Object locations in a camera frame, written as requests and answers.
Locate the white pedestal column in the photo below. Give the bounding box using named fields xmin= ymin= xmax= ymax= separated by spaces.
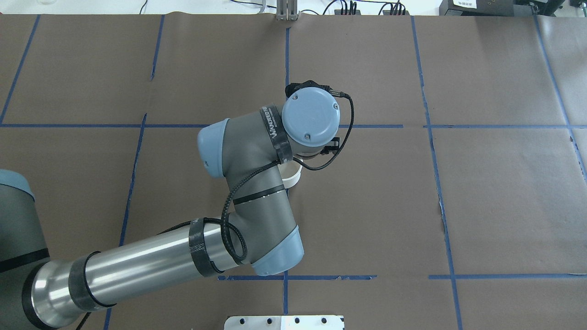
xmin=224 ymin=315 xmax=345 ymax=330

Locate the aluminium frame post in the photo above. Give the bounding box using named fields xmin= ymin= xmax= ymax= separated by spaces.
xmin=276 ymin=0 xmax=299 ymax=22

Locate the black box device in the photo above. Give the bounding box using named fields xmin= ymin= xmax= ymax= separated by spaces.
xmin=438 ymin=0 xmax=515 ymax=17

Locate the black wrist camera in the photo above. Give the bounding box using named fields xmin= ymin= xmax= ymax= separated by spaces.
xmin=285 ymin=80 xmax=332 ymax=98

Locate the white mug black handle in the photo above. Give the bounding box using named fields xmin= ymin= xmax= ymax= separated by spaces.
xmin=277 ymin=161 xmax=302 ymax=189

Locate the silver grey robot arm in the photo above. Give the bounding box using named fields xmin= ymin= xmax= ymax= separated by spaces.
xmin=1 ymin=81 xmax=355 ymax=330

